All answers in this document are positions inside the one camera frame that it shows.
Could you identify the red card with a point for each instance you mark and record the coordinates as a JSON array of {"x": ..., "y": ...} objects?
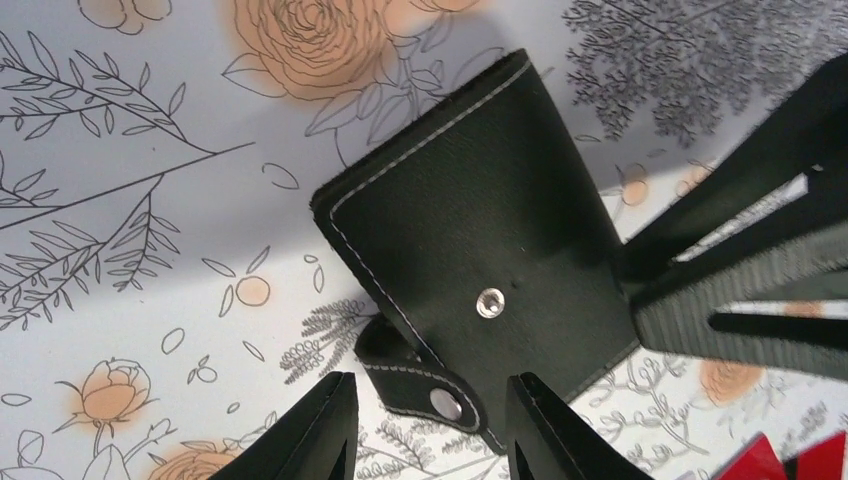
[
  {"x": 822, "y": 461},
  {"x": 756, "y": 461}
]

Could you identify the red card far right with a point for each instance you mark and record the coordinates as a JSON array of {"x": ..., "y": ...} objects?
[{"x": 822, "y": 461}]

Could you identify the black card holder wallet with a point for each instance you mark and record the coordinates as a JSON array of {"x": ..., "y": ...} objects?
[{"x": 479, "y": 233}]

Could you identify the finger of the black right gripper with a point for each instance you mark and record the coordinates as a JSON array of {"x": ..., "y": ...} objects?
[
  {"x": 784, "y": 307},
  {"x": 807, "y": 132}
]

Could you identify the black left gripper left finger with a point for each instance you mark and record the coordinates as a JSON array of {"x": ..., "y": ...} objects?
[{"x": 316, "y": 439}]

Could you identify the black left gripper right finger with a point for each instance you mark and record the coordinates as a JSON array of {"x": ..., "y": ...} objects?
[{"x": 547, "y": 440}]

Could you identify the red card centre right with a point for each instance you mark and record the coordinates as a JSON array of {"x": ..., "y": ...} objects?
[{"x": 756, "y": 461}]

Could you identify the floral patterned table mat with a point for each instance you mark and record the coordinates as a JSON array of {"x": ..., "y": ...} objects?
[{"x": 165, "y": 294}]

